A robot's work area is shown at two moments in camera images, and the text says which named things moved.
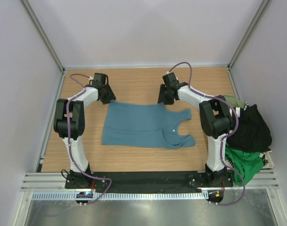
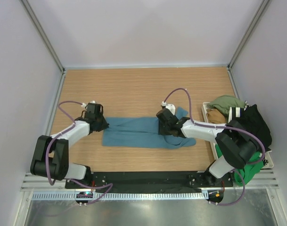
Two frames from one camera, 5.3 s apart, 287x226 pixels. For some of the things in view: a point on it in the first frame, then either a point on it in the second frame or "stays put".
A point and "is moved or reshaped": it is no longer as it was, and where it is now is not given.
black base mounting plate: (147, 181) stays put
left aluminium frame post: (36, 24) stays put
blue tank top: (145, 124) is moved or reshaped
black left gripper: (110, 96) to (104, 124)
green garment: (247, 164) stays put
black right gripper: (161, 98) to (161, 131)
